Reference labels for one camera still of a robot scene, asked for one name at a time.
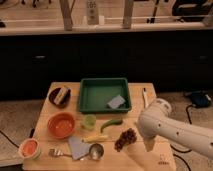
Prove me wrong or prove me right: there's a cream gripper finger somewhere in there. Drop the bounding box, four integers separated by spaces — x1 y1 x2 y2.
144 138 155 152

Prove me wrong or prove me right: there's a brown grape bunch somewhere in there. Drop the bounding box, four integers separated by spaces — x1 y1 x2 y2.
114 128 137 152

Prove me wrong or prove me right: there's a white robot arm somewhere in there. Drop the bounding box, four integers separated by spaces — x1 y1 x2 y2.
137 98 213 159

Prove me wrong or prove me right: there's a red bowl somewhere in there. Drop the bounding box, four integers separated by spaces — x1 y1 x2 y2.
47 112 75 139

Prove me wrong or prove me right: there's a green chili pepper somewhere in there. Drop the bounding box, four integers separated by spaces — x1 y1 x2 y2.
100 119 123 133

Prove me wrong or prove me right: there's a grey sponge in tray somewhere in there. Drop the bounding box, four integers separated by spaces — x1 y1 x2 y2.
107 95 125 109

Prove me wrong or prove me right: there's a metal measuring scoop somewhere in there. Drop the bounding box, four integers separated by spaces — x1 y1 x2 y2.
85 143 104 161

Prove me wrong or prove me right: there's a small green cup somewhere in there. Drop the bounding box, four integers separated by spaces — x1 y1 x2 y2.
82 115 96 130

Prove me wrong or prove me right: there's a black device on floor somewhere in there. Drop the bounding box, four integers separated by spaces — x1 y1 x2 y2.
189 92 211 108

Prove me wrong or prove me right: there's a green plastic tray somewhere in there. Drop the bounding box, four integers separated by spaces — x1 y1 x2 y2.
78 78 132 114

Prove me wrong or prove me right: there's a grey cloth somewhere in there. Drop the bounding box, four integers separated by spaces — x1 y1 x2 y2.
68 136 90 160

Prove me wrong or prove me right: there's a metal fork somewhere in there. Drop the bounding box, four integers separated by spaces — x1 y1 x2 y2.
49 149 70 157

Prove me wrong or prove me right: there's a beige sponge block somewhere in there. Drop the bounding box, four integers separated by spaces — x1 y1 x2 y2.
54 86 68 104

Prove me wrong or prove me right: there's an orange cup with rim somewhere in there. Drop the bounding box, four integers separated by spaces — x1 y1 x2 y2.
18 138 41 160

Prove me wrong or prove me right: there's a white handled black spoon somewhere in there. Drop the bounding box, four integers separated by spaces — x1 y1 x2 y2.
142 88 149 108

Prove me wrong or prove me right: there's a black cable on floor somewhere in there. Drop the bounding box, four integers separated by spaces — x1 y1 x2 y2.
170 103 198 155

